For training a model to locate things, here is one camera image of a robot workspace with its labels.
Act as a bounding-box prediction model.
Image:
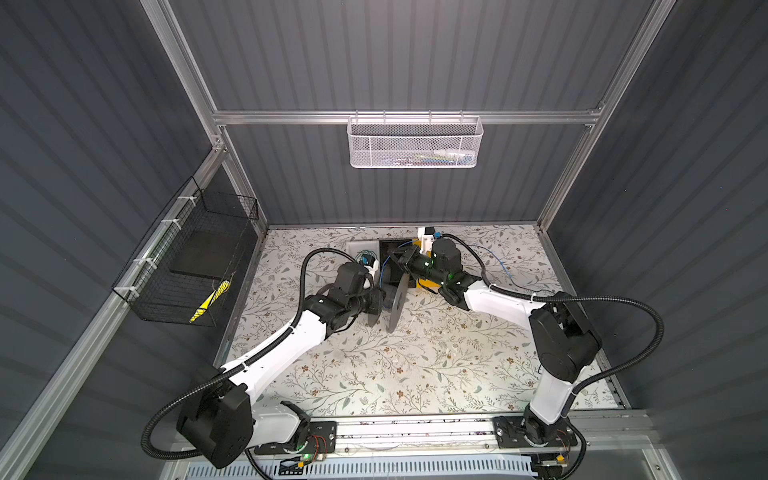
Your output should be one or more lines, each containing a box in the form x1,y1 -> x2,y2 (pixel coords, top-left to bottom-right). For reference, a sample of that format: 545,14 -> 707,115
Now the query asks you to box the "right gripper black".
388,246 -> 447,289

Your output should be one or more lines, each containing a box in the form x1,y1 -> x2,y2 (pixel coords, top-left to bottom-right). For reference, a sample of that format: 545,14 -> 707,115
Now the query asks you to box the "blue cable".
379,241 -> 517,286

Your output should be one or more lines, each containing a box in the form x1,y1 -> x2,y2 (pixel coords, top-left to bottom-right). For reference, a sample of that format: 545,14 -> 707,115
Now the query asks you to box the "grey perforated spool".
366,273 -> 411,333

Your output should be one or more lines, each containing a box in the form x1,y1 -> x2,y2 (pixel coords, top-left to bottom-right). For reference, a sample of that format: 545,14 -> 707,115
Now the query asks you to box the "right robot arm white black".
390,236 -> 602,446

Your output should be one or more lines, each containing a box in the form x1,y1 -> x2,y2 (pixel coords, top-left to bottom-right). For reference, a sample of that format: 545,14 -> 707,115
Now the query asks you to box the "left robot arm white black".
177,262 -> 383,468

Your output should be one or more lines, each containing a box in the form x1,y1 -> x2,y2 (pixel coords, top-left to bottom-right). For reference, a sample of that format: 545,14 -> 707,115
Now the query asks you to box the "black plastic bin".
379,239 -> 413,287

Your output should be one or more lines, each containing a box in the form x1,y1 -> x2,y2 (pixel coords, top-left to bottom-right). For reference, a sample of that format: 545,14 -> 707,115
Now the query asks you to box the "yellow plastic bin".
416,278 -> 442,291

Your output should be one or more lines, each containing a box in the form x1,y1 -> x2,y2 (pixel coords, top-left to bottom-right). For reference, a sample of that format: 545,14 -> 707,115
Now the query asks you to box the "white plastic bin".
346,240 -> 381,264

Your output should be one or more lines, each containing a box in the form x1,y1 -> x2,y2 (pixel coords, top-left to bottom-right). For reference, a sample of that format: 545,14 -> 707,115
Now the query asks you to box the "yellow black item in basket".
189,280 -> 231,323

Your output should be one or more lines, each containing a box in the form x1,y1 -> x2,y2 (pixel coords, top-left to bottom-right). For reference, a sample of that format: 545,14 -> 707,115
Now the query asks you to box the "black pad in basket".
169,230 -> 238,279

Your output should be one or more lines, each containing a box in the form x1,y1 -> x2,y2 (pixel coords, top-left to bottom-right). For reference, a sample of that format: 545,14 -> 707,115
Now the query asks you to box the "white vented strip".
179,454 -> 538,480

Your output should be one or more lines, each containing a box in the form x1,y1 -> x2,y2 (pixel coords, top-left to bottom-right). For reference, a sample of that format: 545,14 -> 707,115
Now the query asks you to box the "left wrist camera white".
357,250 -> 380,282

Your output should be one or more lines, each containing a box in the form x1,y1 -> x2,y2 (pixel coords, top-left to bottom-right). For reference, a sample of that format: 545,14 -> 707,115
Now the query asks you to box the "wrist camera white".
417,226 -> 436,256
357,250 -> 380,282

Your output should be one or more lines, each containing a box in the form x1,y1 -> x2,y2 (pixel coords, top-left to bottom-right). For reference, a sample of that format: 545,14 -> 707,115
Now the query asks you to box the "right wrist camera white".
417,226 -> 436,256

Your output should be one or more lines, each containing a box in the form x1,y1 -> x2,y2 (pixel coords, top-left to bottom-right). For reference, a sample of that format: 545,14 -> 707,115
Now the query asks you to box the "right black corrugated hose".
440,232 -> 666,397

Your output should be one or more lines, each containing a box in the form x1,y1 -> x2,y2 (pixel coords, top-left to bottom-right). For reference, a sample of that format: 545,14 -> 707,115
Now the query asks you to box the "black corrugated hose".
140,247 -> 361,461
440,232 -> 666,397

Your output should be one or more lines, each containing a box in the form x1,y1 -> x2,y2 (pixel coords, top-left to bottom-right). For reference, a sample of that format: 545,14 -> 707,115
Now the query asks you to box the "white wire mesh basket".
346,115 -> 484,169

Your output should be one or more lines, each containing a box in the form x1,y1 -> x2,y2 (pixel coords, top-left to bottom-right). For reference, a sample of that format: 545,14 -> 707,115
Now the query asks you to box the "black wire basket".
112,178 -> 259,327

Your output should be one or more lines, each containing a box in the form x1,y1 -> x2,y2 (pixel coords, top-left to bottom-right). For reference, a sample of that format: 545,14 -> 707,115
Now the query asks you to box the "left black corrugated hose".
140,247 -> 361,461

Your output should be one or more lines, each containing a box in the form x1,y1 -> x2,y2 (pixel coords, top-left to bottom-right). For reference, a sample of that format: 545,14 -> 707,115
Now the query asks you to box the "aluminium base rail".
301,409 -> 662,459

